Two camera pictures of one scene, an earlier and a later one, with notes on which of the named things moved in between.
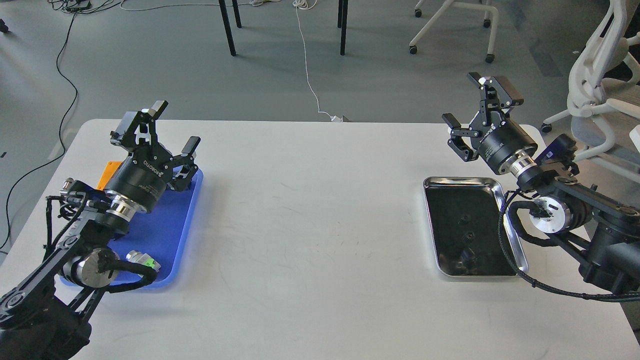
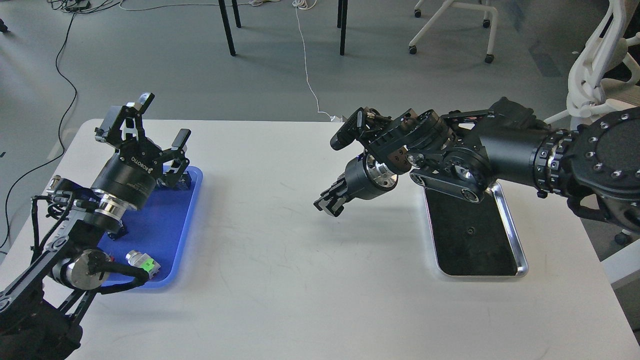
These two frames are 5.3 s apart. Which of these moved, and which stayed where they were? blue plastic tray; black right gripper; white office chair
Moved: black right gripper
Stayed: white office chair; blue plastic tray
